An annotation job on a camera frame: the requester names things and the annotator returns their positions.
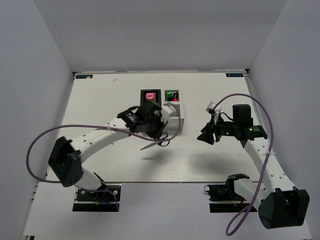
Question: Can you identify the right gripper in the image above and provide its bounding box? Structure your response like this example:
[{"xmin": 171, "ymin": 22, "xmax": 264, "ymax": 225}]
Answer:
[{"xmin": 197, "ymin": 114, "xmax": 239, "ymax": 145}]

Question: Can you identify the pink glue stick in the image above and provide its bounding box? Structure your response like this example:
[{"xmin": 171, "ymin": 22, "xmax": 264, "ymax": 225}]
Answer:
[{"xmin": 145, "ymin": 92, "xmax": 156, "ymax": 101}]

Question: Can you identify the green highlighter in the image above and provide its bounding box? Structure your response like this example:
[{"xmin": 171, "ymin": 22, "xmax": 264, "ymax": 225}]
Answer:
[{"xmin": 166, "ymin": 91, "xmax": 174, "ymax": 101}]

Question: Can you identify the pink highlighter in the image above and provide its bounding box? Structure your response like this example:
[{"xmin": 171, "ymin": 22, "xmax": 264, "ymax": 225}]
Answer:
[{"xmin": 172, "ymin": 93, "xmax": 179, "ymax": 102}]

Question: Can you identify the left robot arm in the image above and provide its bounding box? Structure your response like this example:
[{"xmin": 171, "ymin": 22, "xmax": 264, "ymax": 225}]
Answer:
[{"xmin": 48, "ymin": 101, "xmax": 175, "ymax": 200}]

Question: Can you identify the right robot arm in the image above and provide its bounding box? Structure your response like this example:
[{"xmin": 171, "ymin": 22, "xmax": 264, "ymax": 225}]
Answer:
[{"xmin": 197, "ymin": 102, "xmax": 310, "ymax": 229}]

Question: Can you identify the white slotted organizer box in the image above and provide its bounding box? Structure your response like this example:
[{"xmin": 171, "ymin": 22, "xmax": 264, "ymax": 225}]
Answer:
[{"xmin": 161, "ymin": 89, "xmax": 185, "ymax": 135}]

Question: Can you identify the right blue corner label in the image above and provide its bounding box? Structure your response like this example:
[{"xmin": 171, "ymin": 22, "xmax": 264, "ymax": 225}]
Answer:
[{"xmin": 225, "ymin": 73, "xmax": 244, "ymax": 78}]

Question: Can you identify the blue corner label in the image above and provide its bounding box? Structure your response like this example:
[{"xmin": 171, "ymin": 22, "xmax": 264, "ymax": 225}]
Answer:
[
  {"xmin": 225, "ymin": 73, "xmax": 244, "ymax": 78},
  {"xmin": 75, "ymin": 74, "xmax": 93, "ymax": 79}
]

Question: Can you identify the left blue corner label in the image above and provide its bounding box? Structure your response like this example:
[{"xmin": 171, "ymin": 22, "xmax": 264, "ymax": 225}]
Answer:
[{"xmin": 75, "ymin": 74, "xmax": 93, "ymax": 79}]

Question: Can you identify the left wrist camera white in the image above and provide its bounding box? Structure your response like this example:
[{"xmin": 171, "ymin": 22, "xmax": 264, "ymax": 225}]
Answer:
[{"xmin": 160, "ymin": 104, "xmax": 177, "ymax": 124}]

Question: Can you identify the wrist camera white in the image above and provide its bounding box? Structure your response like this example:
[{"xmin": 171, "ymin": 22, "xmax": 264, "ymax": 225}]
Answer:
[
  {"xmin": 206, "ymin": 101, "xmax": 221, "ymax": 124},
  {"xmin": 160, "ymin": 104, "xmax": 177, "ymax": 124}
]

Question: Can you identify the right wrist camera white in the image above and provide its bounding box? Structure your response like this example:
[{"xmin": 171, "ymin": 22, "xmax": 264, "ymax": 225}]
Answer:
[{"xmin": 206, "ymin": 101, "xmax": 221, "ymax": 124}]

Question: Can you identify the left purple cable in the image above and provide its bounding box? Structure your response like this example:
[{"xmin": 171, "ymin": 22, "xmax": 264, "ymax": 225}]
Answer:
[{"xmin": 26, "ymin": 102, "xmax": 181, "ymax": 211}]

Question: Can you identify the purple cable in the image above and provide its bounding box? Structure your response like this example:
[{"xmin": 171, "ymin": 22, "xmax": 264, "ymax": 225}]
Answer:
[
  {"xmin": 26, "ymin": 102, "xmax": 181, "ymax": 211},
  {"xmin": 207, "ymin": 93, "xmax": 274, "ymax": 236}
]

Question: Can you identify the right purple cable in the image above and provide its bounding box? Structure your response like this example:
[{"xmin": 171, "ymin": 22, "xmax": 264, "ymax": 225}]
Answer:
[{"xmin": 207, "ymin": 93, "xmax": 274, "ymax": 236}]

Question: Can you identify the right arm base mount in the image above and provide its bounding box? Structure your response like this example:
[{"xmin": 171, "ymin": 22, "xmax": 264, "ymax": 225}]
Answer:
[{"xmin": 203, "ymin": 184, "xmax": 249, "ymax": 214}]

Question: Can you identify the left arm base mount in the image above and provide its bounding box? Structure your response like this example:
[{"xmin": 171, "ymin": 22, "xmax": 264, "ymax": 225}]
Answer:
[{"xmin": 72, "ymin": 184, "xmax": 122, "ymax": 213}]

